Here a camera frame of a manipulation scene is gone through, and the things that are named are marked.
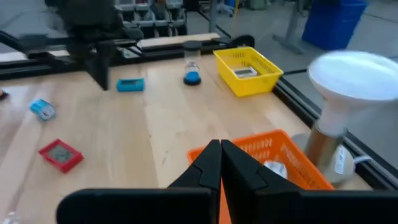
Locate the yellow plastic basket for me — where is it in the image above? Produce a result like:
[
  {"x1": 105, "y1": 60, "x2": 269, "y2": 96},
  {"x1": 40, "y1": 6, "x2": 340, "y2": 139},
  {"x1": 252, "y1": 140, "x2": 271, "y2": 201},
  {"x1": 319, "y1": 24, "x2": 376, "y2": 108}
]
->
[{"x1": 213, "y1": 46, "x2": 284, "y2": 98}]

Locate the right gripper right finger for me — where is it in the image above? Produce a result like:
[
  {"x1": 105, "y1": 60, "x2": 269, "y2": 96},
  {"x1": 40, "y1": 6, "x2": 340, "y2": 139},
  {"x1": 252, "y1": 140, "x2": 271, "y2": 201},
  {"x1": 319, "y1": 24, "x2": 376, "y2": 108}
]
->
[{"x1": 221, "y1": 139, "x2": 398, "y2": 224}]

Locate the red digital clock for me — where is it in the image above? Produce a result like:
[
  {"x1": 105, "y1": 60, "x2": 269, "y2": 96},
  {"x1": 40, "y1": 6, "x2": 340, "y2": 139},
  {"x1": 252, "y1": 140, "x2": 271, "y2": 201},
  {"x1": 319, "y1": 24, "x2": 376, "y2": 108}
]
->
[{"x1": 38, "y1": 138, "x2": 85, "y2": 174}]

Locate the white digital clock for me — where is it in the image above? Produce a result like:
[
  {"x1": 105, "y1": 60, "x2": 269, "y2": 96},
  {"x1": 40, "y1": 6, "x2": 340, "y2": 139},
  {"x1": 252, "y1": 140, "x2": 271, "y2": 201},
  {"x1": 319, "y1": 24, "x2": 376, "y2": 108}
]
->
[{"x1": 232, "y1": 66, "x2": 259, "y2": 79}]

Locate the cyan power adapter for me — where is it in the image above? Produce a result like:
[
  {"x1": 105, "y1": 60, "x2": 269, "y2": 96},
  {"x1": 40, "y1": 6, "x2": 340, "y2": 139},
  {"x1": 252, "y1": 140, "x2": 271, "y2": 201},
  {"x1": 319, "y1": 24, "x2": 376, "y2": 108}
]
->
[{"x1": 29, "y1": 98, "x2": 57, "y2": 121}]

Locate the blue sand black hourglass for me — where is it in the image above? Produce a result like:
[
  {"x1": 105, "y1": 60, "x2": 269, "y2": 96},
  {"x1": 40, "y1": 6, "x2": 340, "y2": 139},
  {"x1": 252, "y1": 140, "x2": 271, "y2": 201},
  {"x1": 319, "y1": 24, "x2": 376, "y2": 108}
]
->
[{"x1": 182, "y1": 40, "x2": 203, "y2": 86}]

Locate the white desk lamp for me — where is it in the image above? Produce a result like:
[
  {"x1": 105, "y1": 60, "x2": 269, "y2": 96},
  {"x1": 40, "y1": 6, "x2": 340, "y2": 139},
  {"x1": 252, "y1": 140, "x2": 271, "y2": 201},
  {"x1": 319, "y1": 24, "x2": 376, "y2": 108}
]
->
[{"x1": 292, "y1": 49, "x2": 398, "y2": 184}]

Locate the blue plastic bin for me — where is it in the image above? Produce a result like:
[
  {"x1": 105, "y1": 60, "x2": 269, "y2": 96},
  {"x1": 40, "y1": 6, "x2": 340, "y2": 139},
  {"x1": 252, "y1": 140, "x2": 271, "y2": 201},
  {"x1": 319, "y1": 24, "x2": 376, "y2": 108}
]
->
[{"x1": 301, "y1": 0, "x2": 369, "y2": 51}]

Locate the orange plastic basket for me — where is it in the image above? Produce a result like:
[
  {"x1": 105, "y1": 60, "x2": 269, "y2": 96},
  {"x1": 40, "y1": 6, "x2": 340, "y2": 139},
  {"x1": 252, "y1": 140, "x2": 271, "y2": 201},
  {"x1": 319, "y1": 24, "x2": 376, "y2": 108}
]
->
[{"x1": 187, "y1": 129, "x2": 335, "y2": 224}]

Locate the black aluminium table frame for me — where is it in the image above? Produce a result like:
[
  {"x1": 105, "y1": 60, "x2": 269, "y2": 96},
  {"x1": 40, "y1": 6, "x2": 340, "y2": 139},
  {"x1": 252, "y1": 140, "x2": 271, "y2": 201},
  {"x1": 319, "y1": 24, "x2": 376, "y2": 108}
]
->
[{"x1": 0, "y1": 34, "x2": 398, "y2": 190}]

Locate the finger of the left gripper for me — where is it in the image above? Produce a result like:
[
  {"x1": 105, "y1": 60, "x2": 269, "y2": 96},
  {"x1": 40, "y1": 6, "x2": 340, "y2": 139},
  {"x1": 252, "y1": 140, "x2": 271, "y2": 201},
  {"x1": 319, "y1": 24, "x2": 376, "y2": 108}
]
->
[
  {"x1": 98, "y1": 43, "x2": 111, "y2": 91},
  {"x1": 84, "y1": 51, "x2": 105, "y2": 91}
]

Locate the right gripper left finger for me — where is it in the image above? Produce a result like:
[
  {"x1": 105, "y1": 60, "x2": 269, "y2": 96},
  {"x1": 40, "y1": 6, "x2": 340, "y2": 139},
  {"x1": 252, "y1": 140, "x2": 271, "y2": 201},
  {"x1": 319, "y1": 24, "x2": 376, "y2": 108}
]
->
[{"x1": 55, "y1": 139, "x2": 223, "y2": 224}]

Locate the grey table leg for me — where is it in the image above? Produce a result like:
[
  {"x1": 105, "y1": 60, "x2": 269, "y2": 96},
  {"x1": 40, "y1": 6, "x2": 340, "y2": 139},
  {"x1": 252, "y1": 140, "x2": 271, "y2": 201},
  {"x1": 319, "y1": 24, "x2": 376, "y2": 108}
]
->
[{"x1": 272, "y1": 0, "x2": 307, "y2": 55}]

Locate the white power adapter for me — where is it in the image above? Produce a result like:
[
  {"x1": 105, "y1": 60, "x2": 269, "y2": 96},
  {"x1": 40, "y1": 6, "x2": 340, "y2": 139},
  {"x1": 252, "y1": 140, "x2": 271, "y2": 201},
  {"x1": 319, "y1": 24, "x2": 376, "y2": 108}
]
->
[{"x1": 263, "y1": 160, "x2": 289, "y2": 180}]

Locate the teal digital clock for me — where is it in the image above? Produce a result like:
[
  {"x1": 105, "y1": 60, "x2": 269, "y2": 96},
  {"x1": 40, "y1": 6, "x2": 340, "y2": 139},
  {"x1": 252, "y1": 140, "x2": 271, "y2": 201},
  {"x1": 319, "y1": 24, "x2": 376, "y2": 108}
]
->
[{"x1": 116, "y1": 77, "x2": 146, "y2": 93}]

